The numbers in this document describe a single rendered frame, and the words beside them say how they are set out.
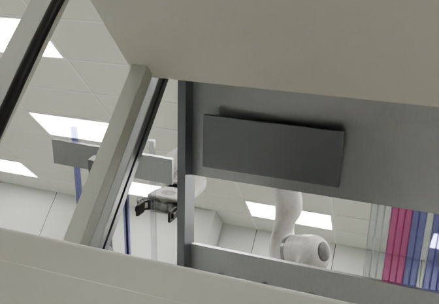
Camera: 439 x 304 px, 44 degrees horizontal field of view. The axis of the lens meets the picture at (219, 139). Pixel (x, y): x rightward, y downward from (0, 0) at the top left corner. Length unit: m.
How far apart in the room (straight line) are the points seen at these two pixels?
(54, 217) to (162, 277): 9.34
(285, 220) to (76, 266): 1.50
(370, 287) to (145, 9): 0.79
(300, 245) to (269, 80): 1.10
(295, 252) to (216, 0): 1.30
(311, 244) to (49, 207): 8.27
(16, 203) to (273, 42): 9.61
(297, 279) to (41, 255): 0.87
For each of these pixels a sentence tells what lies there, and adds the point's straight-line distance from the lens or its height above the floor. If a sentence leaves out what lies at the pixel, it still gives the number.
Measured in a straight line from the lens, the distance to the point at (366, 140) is 1.16.
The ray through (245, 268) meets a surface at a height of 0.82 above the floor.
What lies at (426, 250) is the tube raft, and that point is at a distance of 1.26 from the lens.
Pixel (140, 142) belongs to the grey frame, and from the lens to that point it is 1.05.
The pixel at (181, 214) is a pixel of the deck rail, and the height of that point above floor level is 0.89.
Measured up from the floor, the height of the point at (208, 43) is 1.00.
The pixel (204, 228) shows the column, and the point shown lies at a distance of 8.17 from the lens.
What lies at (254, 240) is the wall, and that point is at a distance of 8.51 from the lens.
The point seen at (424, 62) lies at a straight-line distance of 0.80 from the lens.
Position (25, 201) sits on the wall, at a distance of 10.21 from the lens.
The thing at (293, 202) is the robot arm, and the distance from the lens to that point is 1.95.
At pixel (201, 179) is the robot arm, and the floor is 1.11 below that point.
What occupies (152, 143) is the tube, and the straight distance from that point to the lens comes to 1.37.
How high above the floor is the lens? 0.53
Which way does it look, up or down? 25 degrees up
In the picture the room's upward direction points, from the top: 16 degrees clockwise
